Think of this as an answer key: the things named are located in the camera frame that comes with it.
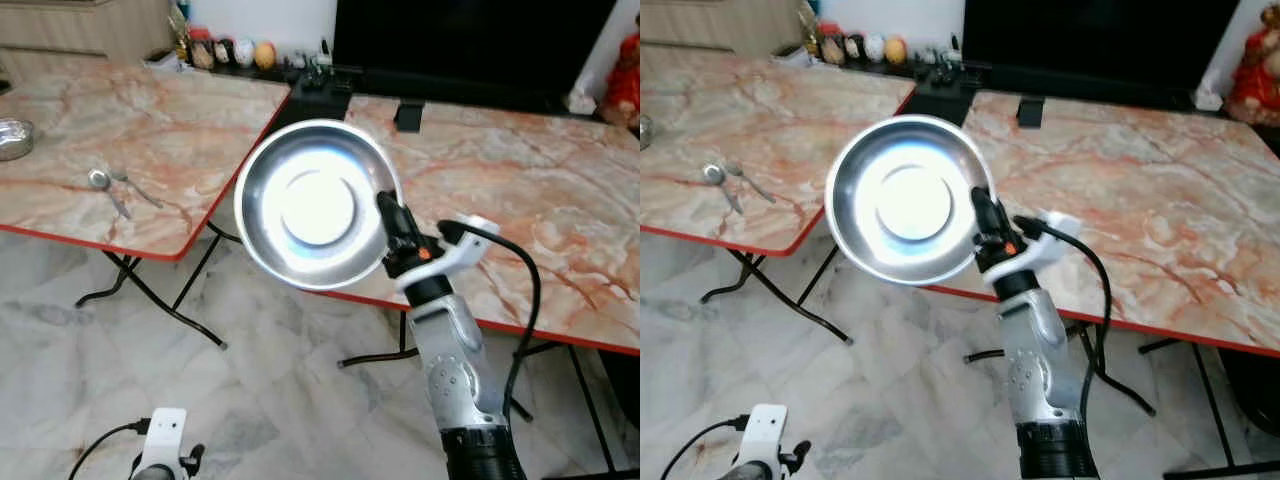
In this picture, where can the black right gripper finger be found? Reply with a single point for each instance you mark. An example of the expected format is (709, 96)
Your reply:
(988, 212)
(393, 215)

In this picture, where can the round steel plate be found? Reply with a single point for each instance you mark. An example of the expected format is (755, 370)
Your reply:
(318, 205)
(910, 200)

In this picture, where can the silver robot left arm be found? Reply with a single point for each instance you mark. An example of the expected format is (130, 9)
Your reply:
(152, 473)
(757, 473)

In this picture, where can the small dark figurine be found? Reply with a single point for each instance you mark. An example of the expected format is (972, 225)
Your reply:
(955, 50)
(323, 55)

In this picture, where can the orange egg ornament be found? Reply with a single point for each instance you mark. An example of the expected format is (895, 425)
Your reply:
(896, 50)
(265, 55)

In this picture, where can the black television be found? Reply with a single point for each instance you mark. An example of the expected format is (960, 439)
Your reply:
(1100, 40)
(470, 40)

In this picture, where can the white egg ornament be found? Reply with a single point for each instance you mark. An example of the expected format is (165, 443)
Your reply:
(245, 52)
(875, 47)

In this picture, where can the dark round small ornament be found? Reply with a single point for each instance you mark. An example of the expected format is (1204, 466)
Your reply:
(855, 47)
(224, 52)

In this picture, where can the red-topped small ornament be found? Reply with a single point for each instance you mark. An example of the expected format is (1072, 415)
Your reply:
(829, 42)
(202, 48)

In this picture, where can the small white box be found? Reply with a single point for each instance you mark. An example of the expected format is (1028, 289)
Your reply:
(1208, 98)

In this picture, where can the brass ornament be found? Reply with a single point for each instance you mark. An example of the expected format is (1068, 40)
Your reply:
(807, 28)
(179, 35)

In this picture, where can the red seated idol figurine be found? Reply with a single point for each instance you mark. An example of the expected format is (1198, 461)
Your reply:
(1258, 85)
(625, 85)

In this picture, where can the steel spoon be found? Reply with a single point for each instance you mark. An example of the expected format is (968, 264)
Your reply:
(98, 179)
(712, 174)

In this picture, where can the light wooden cabinet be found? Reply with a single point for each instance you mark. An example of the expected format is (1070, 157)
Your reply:
(720, 20)
(80, 30)

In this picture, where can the small steel bowl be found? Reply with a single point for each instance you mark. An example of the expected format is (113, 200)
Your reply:
(15, 138)

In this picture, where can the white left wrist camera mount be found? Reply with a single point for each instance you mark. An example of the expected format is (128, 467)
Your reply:
(765, 435)
(160, 435)

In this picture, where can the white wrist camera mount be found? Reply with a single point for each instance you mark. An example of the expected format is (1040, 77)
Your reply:
(160, 435)
(765, 435)
(1045, 250)
(455, 255)

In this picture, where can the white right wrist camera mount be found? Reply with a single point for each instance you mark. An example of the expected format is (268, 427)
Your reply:
(455, 255)
(1045, 250)

